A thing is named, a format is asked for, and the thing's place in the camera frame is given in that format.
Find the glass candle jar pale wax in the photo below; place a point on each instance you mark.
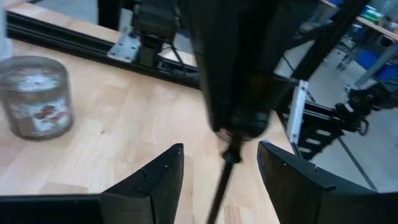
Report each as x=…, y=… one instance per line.
x=37, y=102

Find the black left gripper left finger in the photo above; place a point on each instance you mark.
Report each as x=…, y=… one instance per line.
x=149, y=193

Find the silver bracket plate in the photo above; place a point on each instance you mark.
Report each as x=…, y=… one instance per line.
x=124, y=46

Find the wooden background table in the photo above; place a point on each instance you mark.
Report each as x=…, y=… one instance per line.
x=373, y=26

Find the white frame bracket bar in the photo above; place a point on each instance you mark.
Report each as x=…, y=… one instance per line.
x=298, y=109

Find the black background robot arm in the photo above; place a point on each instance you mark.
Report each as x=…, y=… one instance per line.
x=357, y=105

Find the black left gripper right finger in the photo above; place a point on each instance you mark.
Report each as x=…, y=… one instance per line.
x=295, y=193

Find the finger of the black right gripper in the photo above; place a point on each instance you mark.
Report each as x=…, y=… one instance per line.
x=217, y=62
x=258, y=62

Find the blue storage bins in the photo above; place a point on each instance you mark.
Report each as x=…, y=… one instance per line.
x=367, y=59

